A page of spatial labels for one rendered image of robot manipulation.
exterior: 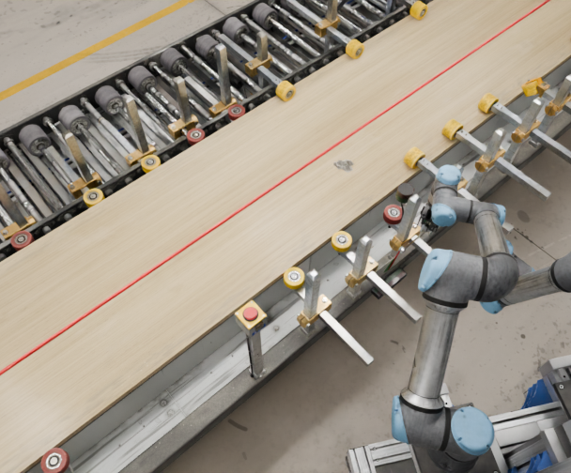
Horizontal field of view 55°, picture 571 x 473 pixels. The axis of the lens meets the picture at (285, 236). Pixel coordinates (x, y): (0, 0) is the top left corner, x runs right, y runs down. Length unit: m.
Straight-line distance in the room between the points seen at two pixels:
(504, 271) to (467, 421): 0.41
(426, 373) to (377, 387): 1.40
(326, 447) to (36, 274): 1.52
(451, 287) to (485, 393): 1.64
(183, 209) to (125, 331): 0.55
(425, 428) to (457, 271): 0.43
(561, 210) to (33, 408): 3.03
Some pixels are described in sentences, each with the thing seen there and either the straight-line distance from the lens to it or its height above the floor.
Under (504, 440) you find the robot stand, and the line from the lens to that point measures 1.96.
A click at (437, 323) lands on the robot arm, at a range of 1.48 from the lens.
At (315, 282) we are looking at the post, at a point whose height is 1.13.
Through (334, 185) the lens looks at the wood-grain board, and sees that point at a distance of 2.33.
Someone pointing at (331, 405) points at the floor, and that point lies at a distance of 2.85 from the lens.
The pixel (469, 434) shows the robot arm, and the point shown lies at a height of 1.27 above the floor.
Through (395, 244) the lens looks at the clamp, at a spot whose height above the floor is 0.87.
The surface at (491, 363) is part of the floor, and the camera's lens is 3.10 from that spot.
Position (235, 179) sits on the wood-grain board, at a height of 0.90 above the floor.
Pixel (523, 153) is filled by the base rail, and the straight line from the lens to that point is 2.94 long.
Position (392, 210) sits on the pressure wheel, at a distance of 2.29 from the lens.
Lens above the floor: 2.74
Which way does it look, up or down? 58 degrees down
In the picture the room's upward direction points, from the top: 1 degrees clockwise
